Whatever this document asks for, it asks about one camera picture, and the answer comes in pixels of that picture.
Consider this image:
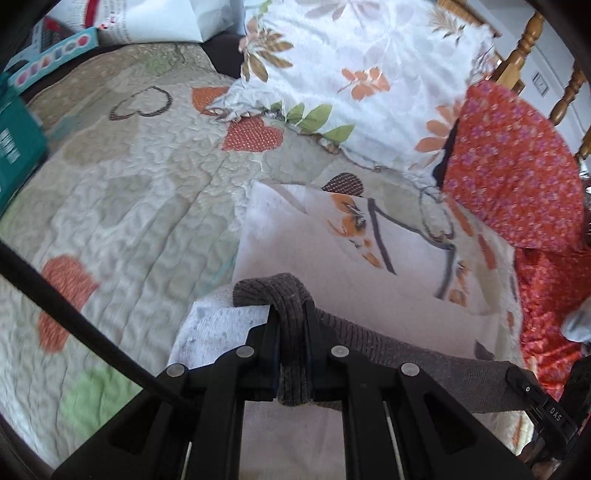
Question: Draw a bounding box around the light blue dotted box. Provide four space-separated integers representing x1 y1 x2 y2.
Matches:
4 27 100 90

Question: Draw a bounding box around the white floral pillow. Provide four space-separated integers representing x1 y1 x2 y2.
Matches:
205 0 497 172

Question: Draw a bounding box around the heart pattern quilt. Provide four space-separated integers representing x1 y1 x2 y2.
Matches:
0 41 546 472

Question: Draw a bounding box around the black cable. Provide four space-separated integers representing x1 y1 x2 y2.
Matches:
0 242 197 409

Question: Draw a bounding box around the white speckled cloth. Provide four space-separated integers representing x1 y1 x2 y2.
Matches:
168 287 271 372

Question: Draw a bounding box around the white cloth with orange print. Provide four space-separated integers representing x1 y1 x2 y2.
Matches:
235 181 522 480

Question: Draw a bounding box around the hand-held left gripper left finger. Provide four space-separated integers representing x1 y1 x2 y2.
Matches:
51 318 282 480

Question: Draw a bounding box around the white paper bag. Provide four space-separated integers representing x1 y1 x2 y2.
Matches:
95 0 259 46

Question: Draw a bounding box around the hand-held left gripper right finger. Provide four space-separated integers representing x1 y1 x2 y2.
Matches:
302 302 550 480

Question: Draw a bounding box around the red floral cloth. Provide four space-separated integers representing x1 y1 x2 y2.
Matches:
441 80 591 402

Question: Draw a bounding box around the grey ribbed sock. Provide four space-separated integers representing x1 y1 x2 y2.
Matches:
232 272 536 411

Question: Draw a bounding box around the wooden bed headboard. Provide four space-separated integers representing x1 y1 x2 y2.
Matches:
436 0 591 162

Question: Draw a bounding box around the teal box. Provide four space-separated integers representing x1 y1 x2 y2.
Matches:
0 74 49 217

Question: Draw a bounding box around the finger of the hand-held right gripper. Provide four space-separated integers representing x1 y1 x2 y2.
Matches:
505 364 579 445

